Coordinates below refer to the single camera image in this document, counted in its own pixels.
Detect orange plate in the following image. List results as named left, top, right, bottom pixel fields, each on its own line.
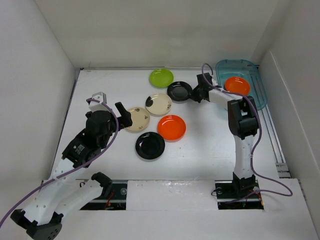
left=157, top=114, right=187, bottom=142
left=224, top=76, right=251, bottom=96

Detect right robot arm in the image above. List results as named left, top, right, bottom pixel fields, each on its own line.
left=191, top=73, right=259, bottom=202

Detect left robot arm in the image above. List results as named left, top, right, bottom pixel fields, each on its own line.
left=10, top=98, right=133, bottom=240

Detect teal transparent plastic bin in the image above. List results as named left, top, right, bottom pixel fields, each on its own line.
left=215, top=59, right=268, bottom=111

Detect cream plate small flowers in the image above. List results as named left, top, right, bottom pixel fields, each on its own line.
left=126, top=107, right=150, bottom=132

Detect cream plate black patch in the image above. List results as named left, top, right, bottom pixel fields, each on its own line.
left=145, top=93, right=172, bottom=116

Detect green plate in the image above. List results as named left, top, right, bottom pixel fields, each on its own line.
left=149, top=68, right=174, bottom=88

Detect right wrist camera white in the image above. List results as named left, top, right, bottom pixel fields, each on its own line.
left=210, top=76, right=221, bottom=88

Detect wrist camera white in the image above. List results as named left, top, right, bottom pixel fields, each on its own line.
left=88, top=91, right=108, bottom=112
left=210, top=76, right=221, bottom=88

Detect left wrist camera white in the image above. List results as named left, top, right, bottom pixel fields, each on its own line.
left=88, top=91, right=108, bottom=112

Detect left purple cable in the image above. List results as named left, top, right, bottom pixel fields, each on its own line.
left=0, top=97, right=120, bottom=225

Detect purple cable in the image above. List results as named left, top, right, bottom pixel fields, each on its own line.
left=0, top=97, right=120, bottom=225
left=201, top=62, right=293, bottom=205

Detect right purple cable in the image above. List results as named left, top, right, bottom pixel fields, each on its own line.
left=201, top=62, right=293, bottom=205

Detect metal rail right side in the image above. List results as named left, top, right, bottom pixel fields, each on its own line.
left=259, top=104, right=292, bottom=179

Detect metal rail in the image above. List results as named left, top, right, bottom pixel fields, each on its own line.
left=69, top=178, right=265, bottom=211
left=259, top=104, right=292, bottom=179

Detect metal rail front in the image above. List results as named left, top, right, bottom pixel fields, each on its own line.
left=69, top=178, right=265, bottom=211

